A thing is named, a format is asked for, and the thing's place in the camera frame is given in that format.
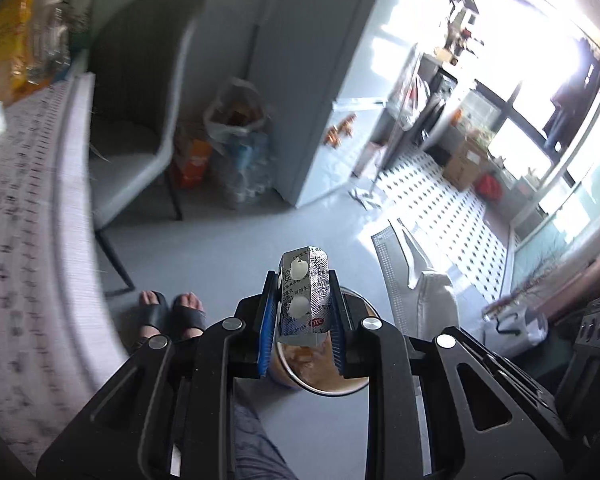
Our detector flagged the grey woven mat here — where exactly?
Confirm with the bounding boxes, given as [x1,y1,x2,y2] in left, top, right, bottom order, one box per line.
[370,217,418,323]

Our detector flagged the grey shell chair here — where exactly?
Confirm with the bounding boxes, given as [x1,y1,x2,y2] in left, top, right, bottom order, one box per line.
[87,0,208,297]

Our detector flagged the dried branches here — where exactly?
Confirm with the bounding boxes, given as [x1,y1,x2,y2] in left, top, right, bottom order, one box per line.
[484,255,583,317]

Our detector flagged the green and white canister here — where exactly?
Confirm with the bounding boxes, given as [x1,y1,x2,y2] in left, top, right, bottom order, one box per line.
[70,0,104,52]

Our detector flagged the white plastic bag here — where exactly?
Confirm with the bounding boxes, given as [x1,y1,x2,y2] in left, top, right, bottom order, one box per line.
[202,77,274,147]

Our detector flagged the round brown trash bin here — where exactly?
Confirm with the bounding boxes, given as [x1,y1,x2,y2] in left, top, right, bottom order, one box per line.
[272,285,381,397]

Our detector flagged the taped cardboard box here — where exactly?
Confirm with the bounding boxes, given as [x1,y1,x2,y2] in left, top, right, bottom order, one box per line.
[442,137,492,192]

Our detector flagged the patterned white tablecloth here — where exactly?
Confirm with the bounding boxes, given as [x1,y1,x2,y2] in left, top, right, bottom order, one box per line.
[0,72,137,461]

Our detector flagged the white mop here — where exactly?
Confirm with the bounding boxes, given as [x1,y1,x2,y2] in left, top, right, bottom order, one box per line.
[347,160,382,209]

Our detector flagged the white bag with black handle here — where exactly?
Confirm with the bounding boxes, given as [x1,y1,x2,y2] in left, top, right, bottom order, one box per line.
[482,304,549,347]

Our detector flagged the yellow snack bag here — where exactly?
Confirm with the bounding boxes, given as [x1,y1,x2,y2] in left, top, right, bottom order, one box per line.
[0,0,42,97]

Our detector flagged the pale blue refrigerator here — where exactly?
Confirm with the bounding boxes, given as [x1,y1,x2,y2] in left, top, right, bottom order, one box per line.
[257,0,412,209]

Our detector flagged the orange bag on floor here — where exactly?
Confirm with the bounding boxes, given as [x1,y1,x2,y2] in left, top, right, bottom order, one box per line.
[172,120,214,189]

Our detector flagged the clear plastic bottle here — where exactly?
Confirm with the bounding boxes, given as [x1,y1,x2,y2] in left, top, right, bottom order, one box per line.
[30,0,74,82]

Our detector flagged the person's right sandalled foot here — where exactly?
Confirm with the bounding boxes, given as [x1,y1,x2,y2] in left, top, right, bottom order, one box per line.
[172,291,209,345]

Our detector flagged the silver pill blister pack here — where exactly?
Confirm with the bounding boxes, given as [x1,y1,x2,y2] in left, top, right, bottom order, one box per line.
[276,244,333,348]

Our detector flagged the white tote bag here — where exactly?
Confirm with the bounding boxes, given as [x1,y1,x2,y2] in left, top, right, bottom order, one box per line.
[407,267,462,343]

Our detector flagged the person's sandalled foot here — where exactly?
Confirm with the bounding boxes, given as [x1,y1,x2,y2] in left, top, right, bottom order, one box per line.
[172,291,209,345]
[137,290,172,345]

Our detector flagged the person's left sandalled foot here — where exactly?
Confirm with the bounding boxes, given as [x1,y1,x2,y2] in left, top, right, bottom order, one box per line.
[137,290,172,345]

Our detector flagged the person's trouser leg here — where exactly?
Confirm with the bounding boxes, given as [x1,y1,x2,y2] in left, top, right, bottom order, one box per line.
[232,402,301,480]

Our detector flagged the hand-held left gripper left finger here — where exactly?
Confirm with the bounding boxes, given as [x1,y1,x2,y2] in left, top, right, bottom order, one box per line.
[37,270,281,480]

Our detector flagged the orange figure fridge magnet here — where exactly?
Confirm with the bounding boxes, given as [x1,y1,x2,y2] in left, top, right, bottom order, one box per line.
[325,112,359,149]

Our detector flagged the dark washing machine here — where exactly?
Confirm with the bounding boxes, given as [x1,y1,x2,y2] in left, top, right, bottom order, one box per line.
[420,67,462,152]

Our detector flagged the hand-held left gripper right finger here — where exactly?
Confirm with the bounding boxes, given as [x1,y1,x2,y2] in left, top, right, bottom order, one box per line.
[327,270,573,480]

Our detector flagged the hanging plastic bag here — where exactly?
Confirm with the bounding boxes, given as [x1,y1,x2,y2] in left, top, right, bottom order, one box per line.
[401,76,432,129]

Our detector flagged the red bag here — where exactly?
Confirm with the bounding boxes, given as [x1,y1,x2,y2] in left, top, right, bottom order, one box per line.
[475,172,507,199]

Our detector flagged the pink box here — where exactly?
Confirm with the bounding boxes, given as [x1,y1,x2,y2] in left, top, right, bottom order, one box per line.
[355,142,387,179]

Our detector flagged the dark hanging garment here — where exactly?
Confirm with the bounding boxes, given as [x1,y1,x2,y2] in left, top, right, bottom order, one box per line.
[544,79,590,152]

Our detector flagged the plastic bags on floor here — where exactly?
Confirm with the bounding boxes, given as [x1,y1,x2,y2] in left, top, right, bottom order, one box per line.
[219,135,277,211]

